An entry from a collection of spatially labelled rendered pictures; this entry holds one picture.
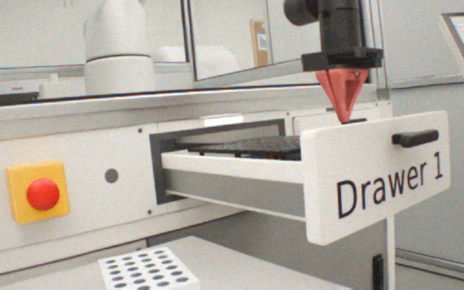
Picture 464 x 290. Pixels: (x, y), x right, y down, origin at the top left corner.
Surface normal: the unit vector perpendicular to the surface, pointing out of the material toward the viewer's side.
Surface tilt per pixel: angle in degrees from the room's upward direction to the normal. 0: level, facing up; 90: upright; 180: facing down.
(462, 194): 90
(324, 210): 90
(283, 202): 90
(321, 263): 90
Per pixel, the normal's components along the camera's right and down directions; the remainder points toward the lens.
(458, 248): -0.83, 0.12
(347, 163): 0.60, 0.01
